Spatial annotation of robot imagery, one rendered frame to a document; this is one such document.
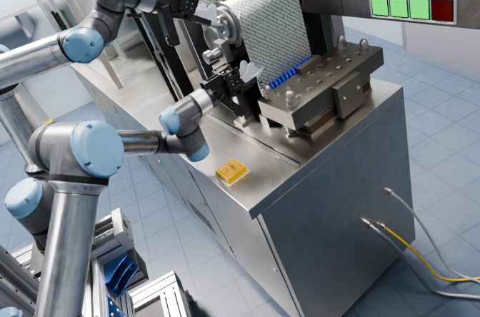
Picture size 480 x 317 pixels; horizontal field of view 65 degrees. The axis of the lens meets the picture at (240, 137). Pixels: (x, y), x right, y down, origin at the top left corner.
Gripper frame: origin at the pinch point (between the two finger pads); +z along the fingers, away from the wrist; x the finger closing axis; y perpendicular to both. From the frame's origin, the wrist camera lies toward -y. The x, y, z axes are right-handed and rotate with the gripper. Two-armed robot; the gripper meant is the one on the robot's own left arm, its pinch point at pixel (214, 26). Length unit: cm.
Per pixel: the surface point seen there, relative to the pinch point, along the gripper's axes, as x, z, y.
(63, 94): 361, 41, -104
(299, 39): -5.5, 29.4, 3.6
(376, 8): -28.1, 33.6, 16.2
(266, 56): -5.5, 17.5, -4.6
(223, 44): 1.8, 5.9, -4.4
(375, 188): -31, 60, -39
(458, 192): -26, 145, -44
